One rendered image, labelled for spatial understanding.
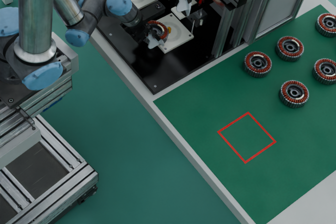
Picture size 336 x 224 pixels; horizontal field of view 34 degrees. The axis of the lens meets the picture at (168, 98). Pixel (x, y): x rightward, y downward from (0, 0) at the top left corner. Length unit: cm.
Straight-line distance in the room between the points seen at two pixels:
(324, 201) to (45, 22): 116
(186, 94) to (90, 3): 52
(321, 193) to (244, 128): 36
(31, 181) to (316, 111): 126
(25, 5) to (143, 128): 160
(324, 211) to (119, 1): 101
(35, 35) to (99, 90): 157
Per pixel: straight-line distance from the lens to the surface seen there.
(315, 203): 204
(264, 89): 222
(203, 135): 204
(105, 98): 298
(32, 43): 150
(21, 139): 179
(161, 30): 219
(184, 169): 281
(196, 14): 229
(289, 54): 231
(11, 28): 163
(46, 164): 257
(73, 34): 184
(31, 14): 142
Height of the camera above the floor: 250
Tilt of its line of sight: 56 degrees down
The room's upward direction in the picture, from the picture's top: 11 degrees clockwise
